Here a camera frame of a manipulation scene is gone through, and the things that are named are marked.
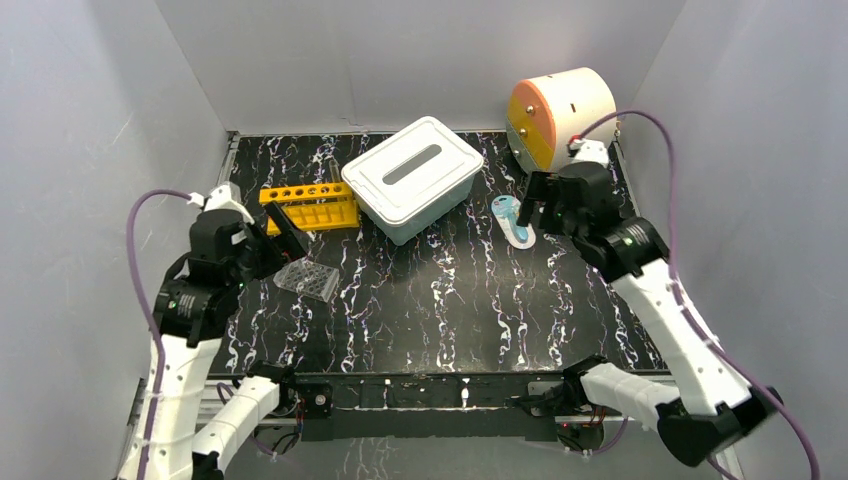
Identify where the clear plastic well rack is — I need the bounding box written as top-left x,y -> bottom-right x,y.
273,258 -> 340,303

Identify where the yellow test tube rack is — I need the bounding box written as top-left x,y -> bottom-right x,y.
259,182 -> 360,232

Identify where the amber glass test tube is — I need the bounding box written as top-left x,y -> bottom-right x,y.
329,159 -> 342,183

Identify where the teal plastic bin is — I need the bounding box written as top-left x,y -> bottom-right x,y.
342,168 -> 480,246

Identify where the white plastic bin lid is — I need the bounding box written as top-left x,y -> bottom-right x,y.
341,116 -> 484,193

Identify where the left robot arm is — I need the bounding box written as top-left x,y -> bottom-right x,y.
117,204 -> 306,479

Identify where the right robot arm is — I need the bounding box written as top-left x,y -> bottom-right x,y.
517,162 -> 776,467

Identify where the blue tool in blister pack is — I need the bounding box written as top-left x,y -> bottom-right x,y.
491,195 -> 536,250

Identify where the white cylindrical drawer cabinet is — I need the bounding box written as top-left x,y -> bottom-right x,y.
506,67 -> 617,174

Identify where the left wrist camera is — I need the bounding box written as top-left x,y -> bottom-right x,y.
187,182 -> 255,226

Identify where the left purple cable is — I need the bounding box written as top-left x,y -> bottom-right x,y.
125,188 -> 207,480

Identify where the purple cable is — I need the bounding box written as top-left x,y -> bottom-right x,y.
125,188 -> 207,480
569,109 -> 823,480

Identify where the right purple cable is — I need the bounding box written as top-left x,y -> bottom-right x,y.
569,109 -> 823,480

